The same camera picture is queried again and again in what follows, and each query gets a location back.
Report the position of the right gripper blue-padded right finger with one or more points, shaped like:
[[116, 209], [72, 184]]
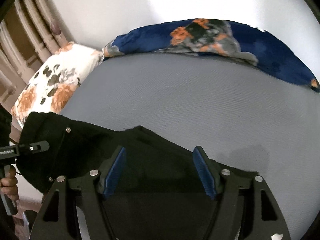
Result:
[[245, 206]]

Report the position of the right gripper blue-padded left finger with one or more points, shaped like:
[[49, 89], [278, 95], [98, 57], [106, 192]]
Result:
[[57, 218]]

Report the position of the black pants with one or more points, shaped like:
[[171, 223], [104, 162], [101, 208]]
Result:
[[159, 193]]

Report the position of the person's left hand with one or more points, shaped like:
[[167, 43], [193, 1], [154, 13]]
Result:
[[9, 184]]

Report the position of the white floral pillow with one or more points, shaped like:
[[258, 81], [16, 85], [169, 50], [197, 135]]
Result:
[[52, 86]]

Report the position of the grey mesh mattress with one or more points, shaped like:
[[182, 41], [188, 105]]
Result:
[[241, 116]]

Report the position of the beige curtain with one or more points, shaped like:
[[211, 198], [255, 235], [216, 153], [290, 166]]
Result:
[[31, 32]]

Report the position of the navy floral blanket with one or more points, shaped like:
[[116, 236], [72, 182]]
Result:
[[205, 36]]

